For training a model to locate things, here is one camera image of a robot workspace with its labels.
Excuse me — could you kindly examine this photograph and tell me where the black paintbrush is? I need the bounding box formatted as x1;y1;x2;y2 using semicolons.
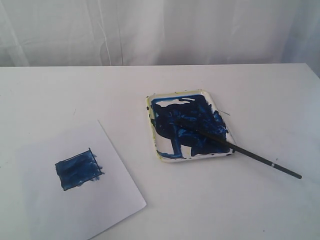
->
174;120;303;180

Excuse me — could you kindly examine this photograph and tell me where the white paper with square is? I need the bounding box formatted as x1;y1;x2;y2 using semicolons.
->
16;122;147;240

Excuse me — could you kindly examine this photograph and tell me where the white tray with blue paint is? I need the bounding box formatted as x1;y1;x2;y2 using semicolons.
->
146;89;235;163

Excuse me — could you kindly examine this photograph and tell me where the white backdrop curtain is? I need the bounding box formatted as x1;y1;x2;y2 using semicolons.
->
0;0;320;70

